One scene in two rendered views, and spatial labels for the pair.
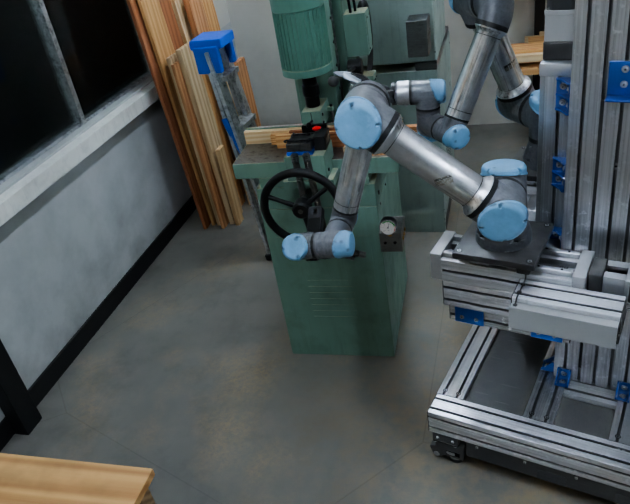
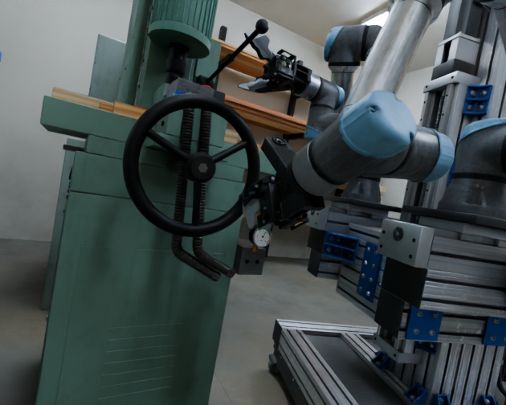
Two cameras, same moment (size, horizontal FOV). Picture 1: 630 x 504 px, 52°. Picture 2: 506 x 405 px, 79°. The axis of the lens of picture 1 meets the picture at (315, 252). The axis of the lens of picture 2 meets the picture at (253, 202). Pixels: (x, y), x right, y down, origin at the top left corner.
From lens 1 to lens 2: 1.79 m
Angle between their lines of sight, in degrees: 54
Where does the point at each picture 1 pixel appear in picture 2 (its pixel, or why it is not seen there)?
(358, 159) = (416, 42)
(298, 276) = (95, 321)
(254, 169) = (87, 116)
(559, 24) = (467, 47)
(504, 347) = (353, 389)
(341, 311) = (148, 381)
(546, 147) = not seen: hidden behind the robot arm
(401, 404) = not seen: outside the picture
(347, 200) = not seen: hidden behind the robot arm
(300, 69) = (189, 23)
